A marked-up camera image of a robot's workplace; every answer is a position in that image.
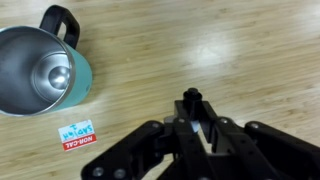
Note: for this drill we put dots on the red and white sticker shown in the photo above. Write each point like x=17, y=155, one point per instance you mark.
x=77, y=136

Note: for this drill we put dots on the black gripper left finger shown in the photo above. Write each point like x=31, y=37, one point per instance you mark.
x=133, y=150

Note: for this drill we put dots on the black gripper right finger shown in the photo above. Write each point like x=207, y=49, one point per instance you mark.
x=273, y=150

